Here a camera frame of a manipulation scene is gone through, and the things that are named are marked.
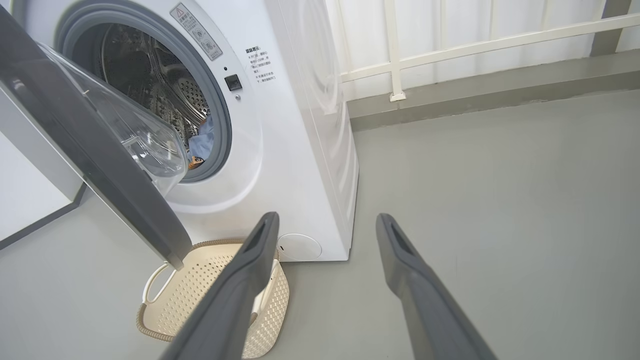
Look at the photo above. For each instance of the white washing machine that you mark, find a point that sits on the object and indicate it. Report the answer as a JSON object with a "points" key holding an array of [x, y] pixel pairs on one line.
{"points": [[300, 150]]}

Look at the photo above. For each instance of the blue cartoon print garment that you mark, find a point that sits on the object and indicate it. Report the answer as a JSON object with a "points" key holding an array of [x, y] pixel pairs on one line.
{"points": [[204, 140]]}

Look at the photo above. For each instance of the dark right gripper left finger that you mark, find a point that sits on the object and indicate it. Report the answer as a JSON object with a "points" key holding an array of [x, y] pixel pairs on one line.
{"points": [[235, 300]]}

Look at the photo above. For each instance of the white round filter cover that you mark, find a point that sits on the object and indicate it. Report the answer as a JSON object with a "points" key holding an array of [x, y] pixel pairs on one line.
{"points": [[300, 247]]}

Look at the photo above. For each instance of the dark round washing machine door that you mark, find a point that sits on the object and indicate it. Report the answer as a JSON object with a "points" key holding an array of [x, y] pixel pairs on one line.
{"points": [[100, 160]]}

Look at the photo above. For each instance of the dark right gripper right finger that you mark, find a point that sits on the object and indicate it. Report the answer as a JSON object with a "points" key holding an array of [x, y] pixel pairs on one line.
{"points": [[425, 310]]}

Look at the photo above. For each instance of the grey warning sticker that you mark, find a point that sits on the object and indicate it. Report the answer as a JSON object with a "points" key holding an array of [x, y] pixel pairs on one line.
{"points": [[196, 31]]}

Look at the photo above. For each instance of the white metal railing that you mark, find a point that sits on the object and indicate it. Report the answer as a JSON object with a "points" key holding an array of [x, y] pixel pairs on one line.
{"points": [[395, 60]]}

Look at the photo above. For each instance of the cream perforated laundry basket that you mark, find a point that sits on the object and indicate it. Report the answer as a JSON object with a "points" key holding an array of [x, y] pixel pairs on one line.
{"points": [[192, 295]]}

